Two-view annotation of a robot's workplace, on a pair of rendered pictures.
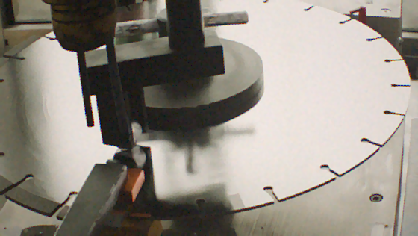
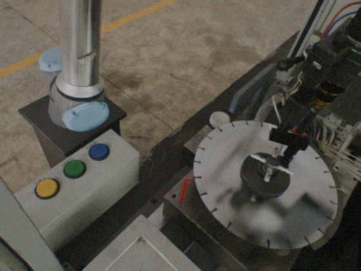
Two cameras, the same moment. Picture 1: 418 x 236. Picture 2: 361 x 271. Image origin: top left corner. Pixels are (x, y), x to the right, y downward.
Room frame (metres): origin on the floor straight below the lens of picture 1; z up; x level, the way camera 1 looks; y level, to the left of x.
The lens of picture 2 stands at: (1.01, -0.07, 1.50)
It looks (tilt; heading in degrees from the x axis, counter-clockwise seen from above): 50 degrees down; 197
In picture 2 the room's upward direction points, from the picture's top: 11 degrees clockwise
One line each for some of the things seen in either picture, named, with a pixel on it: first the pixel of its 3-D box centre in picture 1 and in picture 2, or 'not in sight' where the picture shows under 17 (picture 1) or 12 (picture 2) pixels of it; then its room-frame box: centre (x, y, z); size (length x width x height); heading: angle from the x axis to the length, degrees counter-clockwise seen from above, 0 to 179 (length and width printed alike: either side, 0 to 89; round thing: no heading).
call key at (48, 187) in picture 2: not in sight; (47, 189); (0.83, -0.40, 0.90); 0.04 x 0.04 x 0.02
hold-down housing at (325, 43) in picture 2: not in sight; (312, 80); (0.51, 0.01, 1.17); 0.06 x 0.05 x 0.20; 155
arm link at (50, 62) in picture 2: not in sight; (65, 73); (0.52, -0.60, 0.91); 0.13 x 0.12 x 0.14; 56
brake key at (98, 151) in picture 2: not in sight; (99, 151); (0.70, -0.36, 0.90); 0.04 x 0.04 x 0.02
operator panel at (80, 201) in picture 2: not in sight; (83, 189); (0.77, -0.37, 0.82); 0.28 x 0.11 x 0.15; 164
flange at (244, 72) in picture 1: (183, 64); (266, 171); (0.59, 0.02, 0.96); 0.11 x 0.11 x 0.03
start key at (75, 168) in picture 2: not in sight; (75, 169); (0.76, -0.38, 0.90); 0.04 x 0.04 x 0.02
